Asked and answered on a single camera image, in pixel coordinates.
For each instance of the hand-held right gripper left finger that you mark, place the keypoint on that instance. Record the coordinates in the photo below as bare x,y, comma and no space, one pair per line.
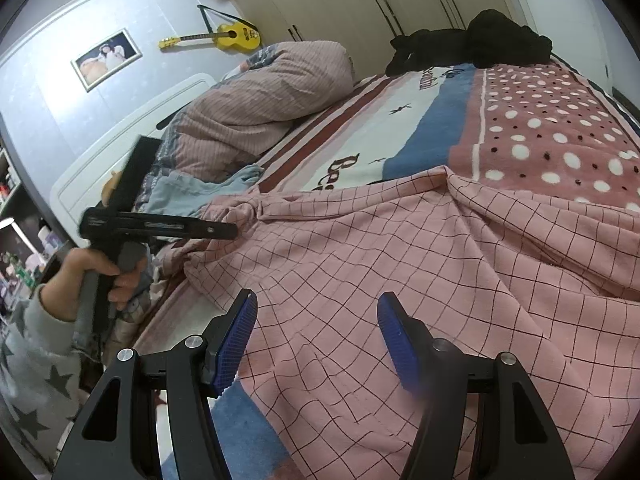
235,340

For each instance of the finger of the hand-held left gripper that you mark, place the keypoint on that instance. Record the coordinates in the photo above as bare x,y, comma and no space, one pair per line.
200,230

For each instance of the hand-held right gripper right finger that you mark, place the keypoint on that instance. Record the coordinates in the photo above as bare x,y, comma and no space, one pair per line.
397,340

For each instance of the person's left forearm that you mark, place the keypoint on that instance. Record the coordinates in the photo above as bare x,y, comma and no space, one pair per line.
35,360

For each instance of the person's left hand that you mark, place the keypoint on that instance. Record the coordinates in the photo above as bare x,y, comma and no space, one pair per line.
70,275

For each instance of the white headboard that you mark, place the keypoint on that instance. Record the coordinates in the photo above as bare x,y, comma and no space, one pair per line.
100,150

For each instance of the light blue cloth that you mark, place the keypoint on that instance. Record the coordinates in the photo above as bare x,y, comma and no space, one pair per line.
180,192

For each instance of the pink striped duvet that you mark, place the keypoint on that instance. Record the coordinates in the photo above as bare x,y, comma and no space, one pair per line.
260,105

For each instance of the cluttered shelf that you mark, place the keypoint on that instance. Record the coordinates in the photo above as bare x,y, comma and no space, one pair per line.
20,260

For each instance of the yellow guitar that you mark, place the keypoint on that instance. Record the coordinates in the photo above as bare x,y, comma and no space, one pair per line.
235,37

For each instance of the printed blanket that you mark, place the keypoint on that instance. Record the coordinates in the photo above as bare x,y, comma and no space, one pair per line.
525,125

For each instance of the cream wardrobe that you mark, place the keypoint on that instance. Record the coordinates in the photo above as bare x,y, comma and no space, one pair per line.
325,5

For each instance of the black clothing pile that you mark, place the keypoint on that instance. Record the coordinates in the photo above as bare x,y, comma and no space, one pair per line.
490,40

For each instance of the wall poster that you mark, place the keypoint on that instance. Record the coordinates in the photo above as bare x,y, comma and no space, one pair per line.
107,57

